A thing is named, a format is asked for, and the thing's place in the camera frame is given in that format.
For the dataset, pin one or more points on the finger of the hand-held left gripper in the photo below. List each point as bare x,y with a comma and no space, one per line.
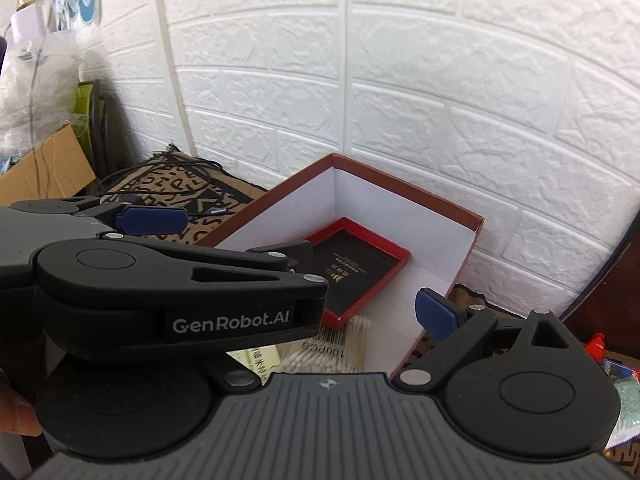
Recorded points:
150,219
240,277

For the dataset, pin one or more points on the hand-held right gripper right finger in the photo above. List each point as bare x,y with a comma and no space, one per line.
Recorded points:
437,312

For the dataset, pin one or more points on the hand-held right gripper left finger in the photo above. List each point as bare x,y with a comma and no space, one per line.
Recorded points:
240,379

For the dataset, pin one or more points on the yellow-green carton box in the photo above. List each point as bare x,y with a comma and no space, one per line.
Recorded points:
257,360

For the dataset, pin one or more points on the brown cardboard box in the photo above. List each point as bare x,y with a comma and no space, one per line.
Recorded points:
430,255

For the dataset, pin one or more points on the red shallow tray box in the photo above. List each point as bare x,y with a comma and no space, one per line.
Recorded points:
360,265

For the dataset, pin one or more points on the bag of cotton swabs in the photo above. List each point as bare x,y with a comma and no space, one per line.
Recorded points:
345,345

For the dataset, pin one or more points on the person's left hand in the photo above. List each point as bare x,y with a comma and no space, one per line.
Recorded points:
17,405

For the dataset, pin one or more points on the letter print tablecloth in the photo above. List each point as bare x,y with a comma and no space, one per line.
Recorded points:
165,180

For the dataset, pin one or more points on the green black folding chair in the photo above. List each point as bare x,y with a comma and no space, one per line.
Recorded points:
92,120

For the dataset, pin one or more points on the plain cardboard carton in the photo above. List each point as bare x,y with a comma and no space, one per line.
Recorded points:
45,170

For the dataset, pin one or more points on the red marker pen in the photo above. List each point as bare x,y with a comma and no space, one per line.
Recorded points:
596,346

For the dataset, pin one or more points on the clear plastic bag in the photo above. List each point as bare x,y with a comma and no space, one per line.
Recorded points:
35,90

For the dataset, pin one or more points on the dark brown board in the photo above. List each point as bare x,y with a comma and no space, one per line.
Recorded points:
610,285

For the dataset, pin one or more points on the clear blister pack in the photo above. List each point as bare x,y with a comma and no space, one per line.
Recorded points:
622,370

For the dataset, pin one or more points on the white green sachet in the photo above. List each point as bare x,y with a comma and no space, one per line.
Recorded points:
625,410

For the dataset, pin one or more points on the white plant pot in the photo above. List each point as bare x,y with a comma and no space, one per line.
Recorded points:
30,20

